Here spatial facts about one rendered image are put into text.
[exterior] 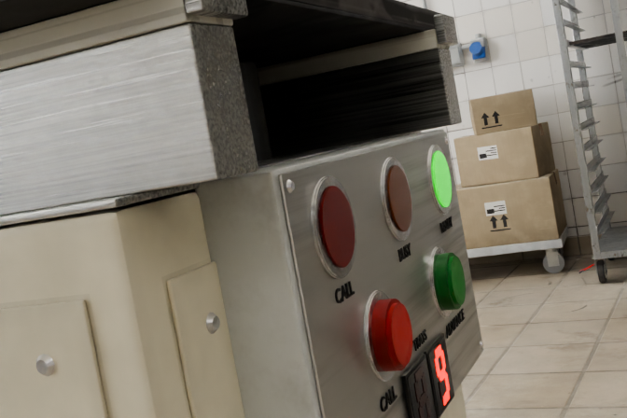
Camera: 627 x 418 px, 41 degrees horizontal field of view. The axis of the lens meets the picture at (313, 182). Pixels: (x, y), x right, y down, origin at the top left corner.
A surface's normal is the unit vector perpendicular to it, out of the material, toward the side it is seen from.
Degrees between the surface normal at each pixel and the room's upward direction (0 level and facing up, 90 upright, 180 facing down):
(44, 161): 90
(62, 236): 90
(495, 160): 91
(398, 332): 90
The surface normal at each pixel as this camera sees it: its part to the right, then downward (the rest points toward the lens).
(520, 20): -0.44, 0.13
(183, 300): 0.90, -0.14
